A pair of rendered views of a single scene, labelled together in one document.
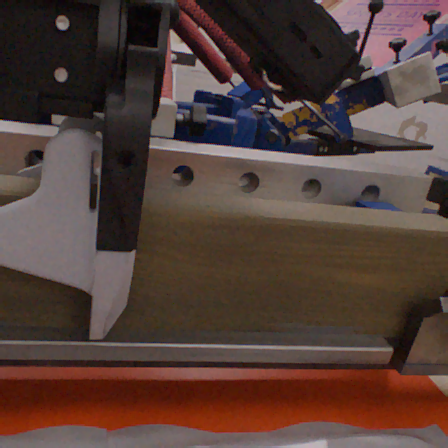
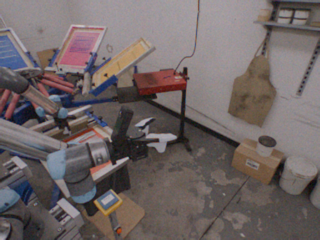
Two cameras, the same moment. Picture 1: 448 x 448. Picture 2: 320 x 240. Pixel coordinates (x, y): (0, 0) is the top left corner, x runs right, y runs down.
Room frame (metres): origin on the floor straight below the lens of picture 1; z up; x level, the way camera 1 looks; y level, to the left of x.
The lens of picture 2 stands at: (-1.41, 0.09, 2.06)
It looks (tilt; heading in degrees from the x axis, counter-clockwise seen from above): 35 degrees down; 326
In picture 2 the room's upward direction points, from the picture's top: straight up
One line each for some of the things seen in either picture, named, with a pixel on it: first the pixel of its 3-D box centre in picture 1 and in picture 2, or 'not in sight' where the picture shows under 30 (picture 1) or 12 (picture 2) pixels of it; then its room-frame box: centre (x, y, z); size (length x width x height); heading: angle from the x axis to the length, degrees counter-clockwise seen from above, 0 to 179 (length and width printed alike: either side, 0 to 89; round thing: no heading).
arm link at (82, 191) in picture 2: not in sight; (79, 180); (-0.92, 0.09, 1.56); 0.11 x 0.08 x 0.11; 175
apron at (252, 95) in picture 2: not in sight; (254, 84); (-0.13, -2.04, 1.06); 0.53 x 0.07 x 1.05; 12
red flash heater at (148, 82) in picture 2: not in sight; (159, 81); (0.59, -1.14, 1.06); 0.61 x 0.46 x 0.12; 72
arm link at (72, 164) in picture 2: not in sight; (71, 161); (-0.93, 0.09, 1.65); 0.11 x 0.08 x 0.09; 85
